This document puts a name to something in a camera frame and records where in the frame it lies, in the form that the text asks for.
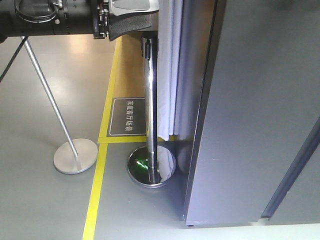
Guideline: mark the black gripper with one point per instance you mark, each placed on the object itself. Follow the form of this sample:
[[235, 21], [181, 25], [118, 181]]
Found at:
[[115, 18]]

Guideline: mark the white fridge door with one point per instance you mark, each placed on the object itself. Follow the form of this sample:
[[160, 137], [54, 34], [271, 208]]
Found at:
[[256, 148]]

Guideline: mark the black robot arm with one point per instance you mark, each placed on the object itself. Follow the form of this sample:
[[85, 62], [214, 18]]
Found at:
[[45, 18]]

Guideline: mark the dark floor label sign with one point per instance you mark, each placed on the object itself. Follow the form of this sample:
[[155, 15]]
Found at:
[[127, 117]]

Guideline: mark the silver sign stand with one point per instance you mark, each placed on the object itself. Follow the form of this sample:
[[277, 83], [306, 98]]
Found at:
[[76, 155]]

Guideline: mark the chrome stanchion post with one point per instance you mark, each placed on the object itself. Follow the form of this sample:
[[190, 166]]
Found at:
[[152, 165]]

